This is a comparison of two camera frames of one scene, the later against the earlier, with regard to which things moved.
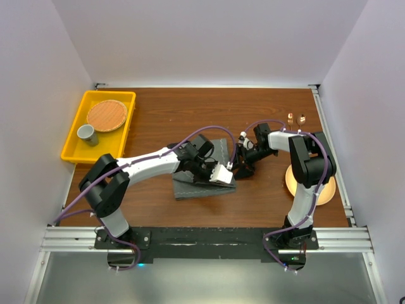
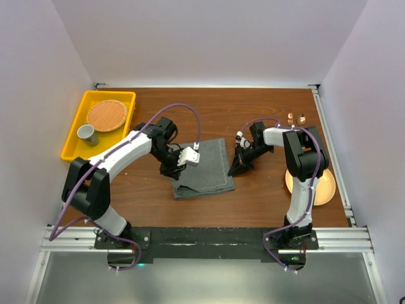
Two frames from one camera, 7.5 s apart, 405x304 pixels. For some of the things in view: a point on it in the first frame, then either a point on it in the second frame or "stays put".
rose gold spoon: [300, 120] stays put
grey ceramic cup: [87, 132] stays put
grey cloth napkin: [185, 186] stays put
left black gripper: [212, 164] to [173, 170]
